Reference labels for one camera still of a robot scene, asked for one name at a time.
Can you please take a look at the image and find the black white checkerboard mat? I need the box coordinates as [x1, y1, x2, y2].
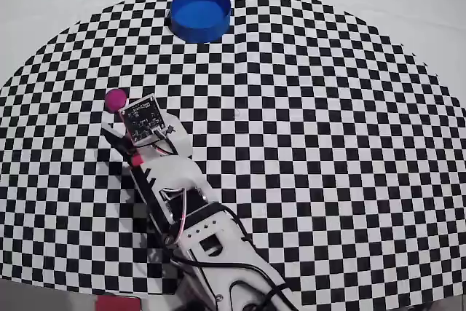
[0, 0, 466, 307]

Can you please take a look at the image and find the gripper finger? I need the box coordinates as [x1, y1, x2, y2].
[163, 112, 193, 156]
[101, 119, 144, 168]

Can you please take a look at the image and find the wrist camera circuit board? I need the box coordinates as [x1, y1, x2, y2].
[121, 95, 172, 144]

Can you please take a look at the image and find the black cable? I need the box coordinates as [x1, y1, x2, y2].
[169, 254, 303, 311]
[217, 205, 256, 248]

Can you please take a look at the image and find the red rectangular object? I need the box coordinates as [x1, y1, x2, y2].
[95, 296, 142, 311]

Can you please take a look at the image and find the pink faceted ball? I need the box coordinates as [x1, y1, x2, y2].
[104, 88, 128, 114]

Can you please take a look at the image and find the blue round box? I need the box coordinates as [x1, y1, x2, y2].
[167, 0, 232, 43]

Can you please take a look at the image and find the red white servo wire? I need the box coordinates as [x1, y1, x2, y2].
[165, 187, 192, 247]
[151, 127, 180, 156]

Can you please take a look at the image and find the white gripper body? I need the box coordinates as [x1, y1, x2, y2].
[133, 152, 211, 201]

